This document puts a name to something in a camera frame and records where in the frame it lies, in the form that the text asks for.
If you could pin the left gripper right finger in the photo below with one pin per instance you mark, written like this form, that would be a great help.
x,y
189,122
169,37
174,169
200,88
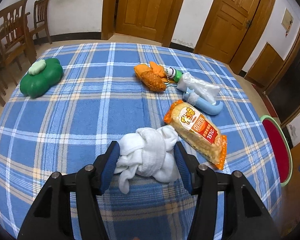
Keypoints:
x,y
187,166

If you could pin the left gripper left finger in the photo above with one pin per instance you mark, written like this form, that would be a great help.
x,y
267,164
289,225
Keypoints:
x,y
105,165

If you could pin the white cloth towel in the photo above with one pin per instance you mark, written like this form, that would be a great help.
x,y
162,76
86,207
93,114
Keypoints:
x,y
147,152

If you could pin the red green-rimmed trash bin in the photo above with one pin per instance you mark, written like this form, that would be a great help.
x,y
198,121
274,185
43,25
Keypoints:
x,y
280,148

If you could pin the orange cracker snack packet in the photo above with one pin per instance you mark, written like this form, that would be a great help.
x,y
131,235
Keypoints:
x,y
198,132

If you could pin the blue plaid blanket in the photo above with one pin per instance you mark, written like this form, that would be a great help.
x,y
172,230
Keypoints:
x,y
98,100

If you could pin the orange corn plush toy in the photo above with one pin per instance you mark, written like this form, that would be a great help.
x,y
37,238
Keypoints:
x,y
152,76

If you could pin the red door mat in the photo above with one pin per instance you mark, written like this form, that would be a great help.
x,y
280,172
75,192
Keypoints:
x,y
266,102

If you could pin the green clover plush toy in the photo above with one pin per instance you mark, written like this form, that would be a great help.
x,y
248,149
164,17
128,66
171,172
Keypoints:
x,y
41,76

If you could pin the dark entrance door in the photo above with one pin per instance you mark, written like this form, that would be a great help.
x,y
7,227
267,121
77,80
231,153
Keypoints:
x,y
284,91

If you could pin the low wooden cabinet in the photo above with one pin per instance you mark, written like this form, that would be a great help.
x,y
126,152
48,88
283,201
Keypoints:
x,y
265,68

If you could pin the near wooden chair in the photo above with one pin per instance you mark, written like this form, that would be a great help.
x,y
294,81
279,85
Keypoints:
x,y
15,38

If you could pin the wooden chair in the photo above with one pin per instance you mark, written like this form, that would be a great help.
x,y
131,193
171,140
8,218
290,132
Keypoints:
x,y
15,38
40,19

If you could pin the left wooden door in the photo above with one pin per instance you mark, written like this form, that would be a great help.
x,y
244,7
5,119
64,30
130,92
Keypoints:
x,y
153,20

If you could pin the wooden door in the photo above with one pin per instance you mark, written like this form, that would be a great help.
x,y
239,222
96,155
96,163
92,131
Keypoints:
x,y
153,20
232,30

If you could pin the right wooden door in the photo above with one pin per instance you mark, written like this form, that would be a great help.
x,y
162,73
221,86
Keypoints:
x,y
232,30

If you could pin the far wooden chair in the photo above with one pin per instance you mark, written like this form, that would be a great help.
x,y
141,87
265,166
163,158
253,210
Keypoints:
x,y
40,19

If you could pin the light blue umbrella handle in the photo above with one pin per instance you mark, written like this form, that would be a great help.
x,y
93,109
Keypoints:
x,y
200,103

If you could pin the green white keychain toy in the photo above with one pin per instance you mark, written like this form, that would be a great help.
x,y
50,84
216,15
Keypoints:
x,y
173,74

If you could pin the wall electrical panel box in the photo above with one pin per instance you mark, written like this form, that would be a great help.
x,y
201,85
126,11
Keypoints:
x,y
287,21

